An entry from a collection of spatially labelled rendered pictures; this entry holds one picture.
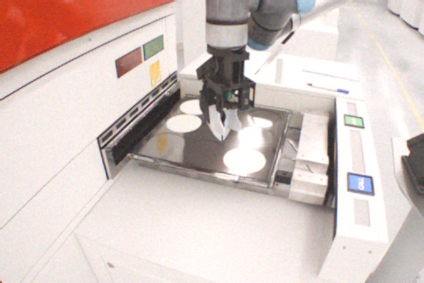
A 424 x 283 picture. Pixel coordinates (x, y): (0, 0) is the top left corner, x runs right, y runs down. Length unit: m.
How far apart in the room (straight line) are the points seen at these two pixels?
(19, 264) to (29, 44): 0.40
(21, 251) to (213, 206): 0.43
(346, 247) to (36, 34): 0.60
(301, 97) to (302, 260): 0.53
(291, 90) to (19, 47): 0.77
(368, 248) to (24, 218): 0.62
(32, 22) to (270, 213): 0.61
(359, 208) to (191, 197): 0.39
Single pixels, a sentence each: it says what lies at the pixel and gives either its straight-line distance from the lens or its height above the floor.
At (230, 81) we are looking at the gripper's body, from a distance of 0.54.
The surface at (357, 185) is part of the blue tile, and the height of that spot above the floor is 0.96.
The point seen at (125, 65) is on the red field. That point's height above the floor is 1.10.
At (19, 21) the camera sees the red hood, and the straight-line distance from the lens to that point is 0.49.
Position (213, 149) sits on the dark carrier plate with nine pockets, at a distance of 0.77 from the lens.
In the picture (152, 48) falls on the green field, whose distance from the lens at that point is 0.90.
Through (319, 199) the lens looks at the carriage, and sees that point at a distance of 0.71.
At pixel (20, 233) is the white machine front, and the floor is 0.93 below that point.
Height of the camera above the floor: 1.35
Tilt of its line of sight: 33 degrees down
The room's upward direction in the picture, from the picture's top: straight up
